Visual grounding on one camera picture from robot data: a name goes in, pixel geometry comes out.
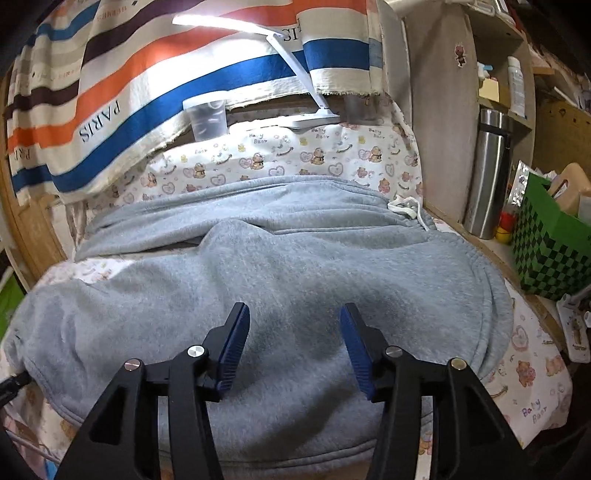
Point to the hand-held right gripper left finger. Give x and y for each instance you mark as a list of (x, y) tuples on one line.
[(233, 344)]

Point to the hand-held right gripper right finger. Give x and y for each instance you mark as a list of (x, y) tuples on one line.
[(356, 346)]

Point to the grey hooded sweatshirt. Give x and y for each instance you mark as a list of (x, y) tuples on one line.
[(277, 258)]

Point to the bear-printed table cloth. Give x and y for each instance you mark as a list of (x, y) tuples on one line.
[(323, 147)]

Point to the stainless steel thermos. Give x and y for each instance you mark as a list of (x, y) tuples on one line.
[(487, 175)]

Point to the green checkered box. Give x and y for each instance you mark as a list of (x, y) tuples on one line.
[(549, 249)]

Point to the white plastic clip holder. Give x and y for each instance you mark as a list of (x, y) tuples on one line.
[(572, 323)]

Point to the wooden shelf unit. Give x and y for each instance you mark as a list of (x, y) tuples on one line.
[(438, 138)]

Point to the clear plastic cup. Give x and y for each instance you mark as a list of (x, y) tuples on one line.
[(205, 120)]

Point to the white desk lamp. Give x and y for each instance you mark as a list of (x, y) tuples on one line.
[(318, 121)]

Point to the silver foil packet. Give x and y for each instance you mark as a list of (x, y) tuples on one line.
[(521, 184)]

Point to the beige plastic jug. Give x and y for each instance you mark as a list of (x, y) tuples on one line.
[(572, 184)]

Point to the striped hanging cloth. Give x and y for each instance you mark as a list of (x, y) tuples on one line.
[(138, 78)]

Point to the yellow cardboard box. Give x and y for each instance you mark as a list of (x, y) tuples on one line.
[(488, 90)]

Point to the white plastic bottle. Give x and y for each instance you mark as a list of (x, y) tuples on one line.
[(517, 87)]

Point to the bear sticker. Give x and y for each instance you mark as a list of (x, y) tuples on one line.
[(460, 54)]

